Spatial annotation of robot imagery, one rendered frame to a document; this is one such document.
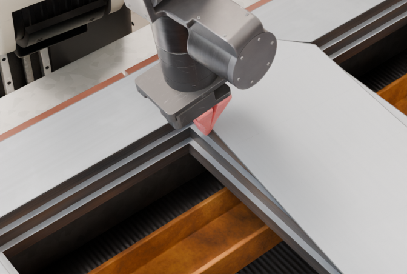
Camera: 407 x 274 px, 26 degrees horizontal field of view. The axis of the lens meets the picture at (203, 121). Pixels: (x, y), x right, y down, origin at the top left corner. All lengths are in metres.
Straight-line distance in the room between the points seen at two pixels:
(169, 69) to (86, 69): 0.46
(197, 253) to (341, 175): 0.24
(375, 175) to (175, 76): 0.23
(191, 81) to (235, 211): 0.30
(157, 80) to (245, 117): 0.13
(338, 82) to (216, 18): 0.29
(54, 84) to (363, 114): 0.50
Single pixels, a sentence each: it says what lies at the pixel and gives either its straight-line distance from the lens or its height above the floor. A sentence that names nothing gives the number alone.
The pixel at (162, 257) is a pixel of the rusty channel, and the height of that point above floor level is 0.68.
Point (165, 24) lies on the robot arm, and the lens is 0.80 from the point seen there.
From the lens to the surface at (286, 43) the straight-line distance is 1.06.
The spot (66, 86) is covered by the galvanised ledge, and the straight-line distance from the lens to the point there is 1.28.
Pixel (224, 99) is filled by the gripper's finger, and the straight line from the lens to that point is 0.89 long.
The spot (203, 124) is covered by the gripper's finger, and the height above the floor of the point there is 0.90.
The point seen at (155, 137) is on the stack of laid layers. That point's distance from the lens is 0.96.
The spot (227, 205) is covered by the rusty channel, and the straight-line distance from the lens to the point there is 1.10.
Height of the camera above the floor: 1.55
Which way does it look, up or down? 46 degrees down
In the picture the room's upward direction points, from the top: straight up
